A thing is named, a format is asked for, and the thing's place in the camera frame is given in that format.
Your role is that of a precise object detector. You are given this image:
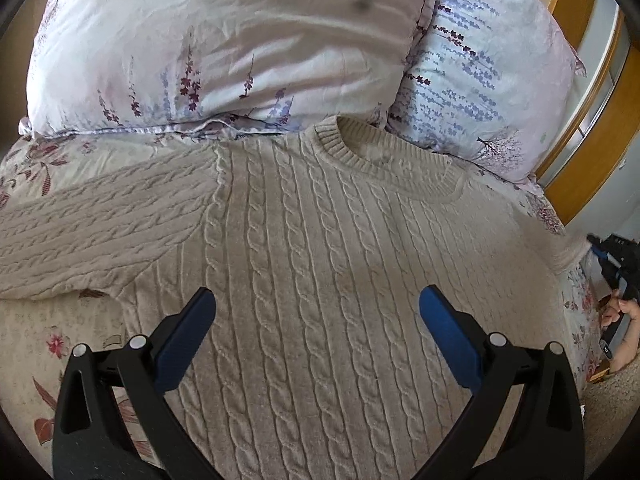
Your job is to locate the beige cable-knit sweater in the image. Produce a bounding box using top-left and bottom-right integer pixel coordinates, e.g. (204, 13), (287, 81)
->
(0, 115), (594, 480)

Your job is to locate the pink floral pillow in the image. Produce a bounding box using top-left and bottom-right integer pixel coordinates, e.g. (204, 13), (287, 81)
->
(18, 0), (435, 138)

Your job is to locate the floral bed sheet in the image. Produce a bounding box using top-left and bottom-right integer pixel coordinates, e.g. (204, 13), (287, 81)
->
(0, 131), (609, 478)

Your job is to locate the wooden headboard frame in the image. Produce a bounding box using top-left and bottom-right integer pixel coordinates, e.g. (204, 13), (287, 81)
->
(536, 0), (639, 226)

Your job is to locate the person's right hand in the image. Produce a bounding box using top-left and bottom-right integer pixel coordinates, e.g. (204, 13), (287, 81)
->
(600, 289), (639, 330)

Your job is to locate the blue lavender print pillow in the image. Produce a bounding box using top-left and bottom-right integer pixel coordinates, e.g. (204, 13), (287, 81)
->
(386, 0), (584, 183)

